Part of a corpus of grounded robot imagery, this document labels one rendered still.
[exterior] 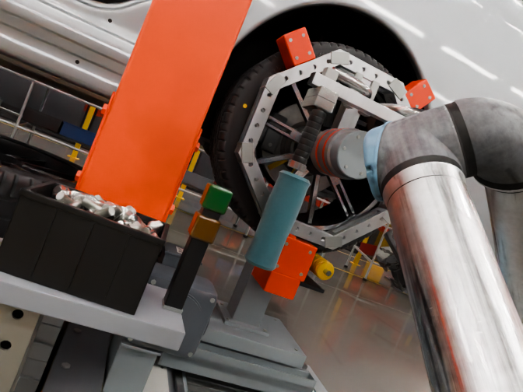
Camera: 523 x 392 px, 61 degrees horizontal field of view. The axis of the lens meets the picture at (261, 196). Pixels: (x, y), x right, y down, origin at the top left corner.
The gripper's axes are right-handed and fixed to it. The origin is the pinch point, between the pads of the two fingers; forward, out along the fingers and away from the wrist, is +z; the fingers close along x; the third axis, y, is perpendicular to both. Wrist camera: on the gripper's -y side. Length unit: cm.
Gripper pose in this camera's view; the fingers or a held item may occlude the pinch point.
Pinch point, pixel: (379, 249)
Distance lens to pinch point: 135.5
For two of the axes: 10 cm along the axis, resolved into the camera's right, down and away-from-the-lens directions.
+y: 3.6, 9.0, 2.3
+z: -2.5, -1.4, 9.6
